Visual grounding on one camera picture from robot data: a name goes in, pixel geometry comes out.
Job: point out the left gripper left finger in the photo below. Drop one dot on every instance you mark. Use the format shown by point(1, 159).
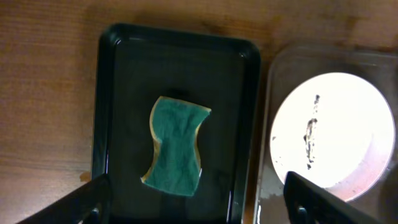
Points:
point(88, 204)

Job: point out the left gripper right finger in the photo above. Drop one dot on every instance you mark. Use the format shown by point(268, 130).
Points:
point(307, 203)

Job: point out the white plate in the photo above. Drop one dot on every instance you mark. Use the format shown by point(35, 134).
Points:
point(335, 130)

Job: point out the green yellow sponge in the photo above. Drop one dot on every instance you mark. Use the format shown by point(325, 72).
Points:
point(176, 166)

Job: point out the brown large tray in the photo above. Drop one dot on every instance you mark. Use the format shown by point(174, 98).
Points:
point(292, 66)

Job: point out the black small tray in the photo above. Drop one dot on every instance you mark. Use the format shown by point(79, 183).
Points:
point(136, 65)

